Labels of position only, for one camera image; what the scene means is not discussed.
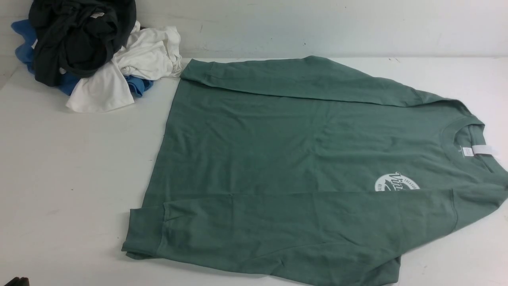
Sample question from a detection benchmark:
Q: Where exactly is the green long-sleeve top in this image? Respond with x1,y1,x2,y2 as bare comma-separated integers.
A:
122,56,507,286

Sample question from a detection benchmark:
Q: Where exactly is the black crumpled garment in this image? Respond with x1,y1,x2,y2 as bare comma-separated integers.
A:
29,0,137,87

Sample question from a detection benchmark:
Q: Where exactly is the blue crumpled garment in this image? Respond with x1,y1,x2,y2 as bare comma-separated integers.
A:
11,19,154,98

